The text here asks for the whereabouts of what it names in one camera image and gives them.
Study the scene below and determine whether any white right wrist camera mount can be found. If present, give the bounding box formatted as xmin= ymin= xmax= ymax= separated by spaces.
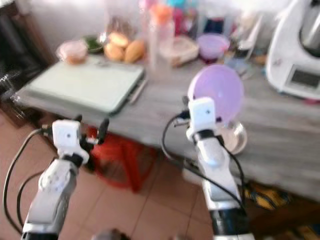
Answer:
xmin=186 ymin=97 xmax=217 ymax=140

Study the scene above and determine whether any purple plastic bowl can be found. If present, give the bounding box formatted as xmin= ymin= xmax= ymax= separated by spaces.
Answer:
xmin=197 ymin=33 xmax=231 ymax=62

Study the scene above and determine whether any dark blue jar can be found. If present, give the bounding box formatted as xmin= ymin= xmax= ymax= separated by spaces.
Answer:
xmin=204 ymin=17 xmax=226 ymax=36

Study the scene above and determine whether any clear bottle with orange lid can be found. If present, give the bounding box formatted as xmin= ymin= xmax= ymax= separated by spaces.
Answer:
xmin=147 ymin=3 xmax=176 ymax=77

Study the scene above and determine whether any pink lidded food container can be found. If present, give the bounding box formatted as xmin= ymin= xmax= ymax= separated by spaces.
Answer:
xmin=57 ymin=39 xmax=89 ymax=65

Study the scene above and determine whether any dish of green vegetables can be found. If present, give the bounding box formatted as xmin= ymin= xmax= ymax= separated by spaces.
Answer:
xmin=82 ymin=35 xmax=106 ymax=54

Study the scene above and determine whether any golden bread roll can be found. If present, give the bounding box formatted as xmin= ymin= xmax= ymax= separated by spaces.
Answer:
xmin=123 ymin=39 xmax=147 ymax=64
xmin=108 ymin=32 xmax=131 ymax=49
xmin=103 ymin=43 xmax=126 ymax=62

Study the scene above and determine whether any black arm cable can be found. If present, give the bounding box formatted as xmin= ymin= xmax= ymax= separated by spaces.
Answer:
xmin=161 ymin=113 xmax=248 ymax=211
xmin=2 ymin=127 xmax=55 ymax=236

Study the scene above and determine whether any shiny metal bowl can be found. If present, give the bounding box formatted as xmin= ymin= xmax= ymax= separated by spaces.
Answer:
xmin=220 ymin=121 xmax=249 ymax=156

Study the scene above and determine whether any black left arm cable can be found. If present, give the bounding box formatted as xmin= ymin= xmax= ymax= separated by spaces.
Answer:
xmin=2 ymin=127 xmax=55 ymax=236

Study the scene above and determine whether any white kitchen appliance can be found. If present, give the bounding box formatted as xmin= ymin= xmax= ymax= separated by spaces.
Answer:
xmin=264 ymin=0 xmax=320 ymax=102

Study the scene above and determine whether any thin stick beside board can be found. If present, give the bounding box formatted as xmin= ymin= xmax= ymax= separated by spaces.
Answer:
xmin=129 ymin=78 xmax=149 ymax=104

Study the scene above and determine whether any purple plastic plate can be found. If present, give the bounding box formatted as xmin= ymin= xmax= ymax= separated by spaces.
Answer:
xmin=187 ymin=64 xmax=245 ymax=125

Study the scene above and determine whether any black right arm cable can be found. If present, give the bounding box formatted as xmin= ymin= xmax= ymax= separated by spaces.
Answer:
xmin=161 ymin=113 xmax=248 ymax=211

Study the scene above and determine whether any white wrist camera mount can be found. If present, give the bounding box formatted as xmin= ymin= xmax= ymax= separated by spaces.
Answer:
xmin=52 ymin=119 xmax=84 ymax=154
xmin=186 ymin=97 xmax=217 ymax=140

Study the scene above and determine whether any pale green cutting board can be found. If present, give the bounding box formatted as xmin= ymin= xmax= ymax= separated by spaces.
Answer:
xmin=24 ymin=62 xmax=146 ymax=116

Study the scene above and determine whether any white plastic tray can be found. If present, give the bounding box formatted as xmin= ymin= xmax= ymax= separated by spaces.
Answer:
xmin=172 ymin=35 xmax=200 ymax=67

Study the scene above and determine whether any red plastic stool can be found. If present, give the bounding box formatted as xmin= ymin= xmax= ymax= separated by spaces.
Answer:
xmin=85 ymin=125 xmax=157 ymax=194

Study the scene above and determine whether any grey robot leg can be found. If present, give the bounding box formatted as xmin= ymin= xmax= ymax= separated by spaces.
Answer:
xmin=92 ymin=228 xmax=124 ymax=240

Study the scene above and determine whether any yellow and black bag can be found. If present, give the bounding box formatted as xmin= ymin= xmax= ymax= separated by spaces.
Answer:
xmin=244 ymin=182 xmax=292 ymax=212

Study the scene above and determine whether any dark wooden chair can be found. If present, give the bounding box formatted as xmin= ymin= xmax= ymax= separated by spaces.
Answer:
xmin=0 ymin=0 xmax=55 ymax=128

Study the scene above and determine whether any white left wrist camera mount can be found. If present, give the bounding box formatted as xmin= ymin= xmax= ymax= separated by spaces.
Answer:
xmin=52 ymin=119 xmax=84 ymax=154

